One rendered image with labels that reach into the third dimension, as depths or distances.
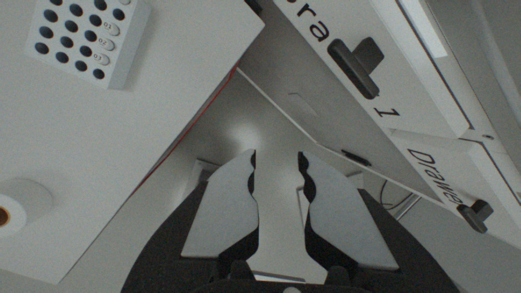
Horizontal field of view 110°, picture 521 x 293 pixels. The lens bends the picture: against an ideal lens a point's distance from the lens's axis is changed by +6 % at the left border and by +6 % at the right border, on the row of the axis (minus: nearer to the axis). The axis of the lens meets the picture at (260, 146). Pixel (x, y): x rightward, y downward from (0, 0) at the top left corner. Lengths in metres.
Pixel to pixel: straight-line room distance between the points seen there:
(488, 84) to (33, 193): 0.55
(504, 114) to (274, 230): 1.34
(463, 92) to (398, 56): 0.07
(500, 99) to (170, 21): 0.38
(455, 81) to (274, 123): 0.96
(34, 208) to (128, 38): 0.28
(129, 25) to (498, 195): 0.52
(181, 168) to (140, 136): 0.85
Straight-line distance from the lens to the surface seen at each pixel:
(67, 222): 0.46
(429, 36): 0.23
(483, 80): 0.25
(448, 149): 0.33
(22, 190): 0.43
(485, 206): 0.44
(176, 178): 1.21
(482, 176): 0.36
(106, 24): 0.31
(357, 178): 1.51
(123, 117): 0.35
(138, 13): 0.32
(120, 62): 0.32
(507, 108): 0.27
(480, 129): 0.31
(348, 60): 0.21
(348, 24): 0.23
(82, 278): 1.78
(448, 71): 0.25
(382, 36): 0.22
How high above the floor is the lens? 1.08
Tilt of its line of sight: 71 degrees down
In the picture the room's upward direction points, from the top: 142 degrees clockwise
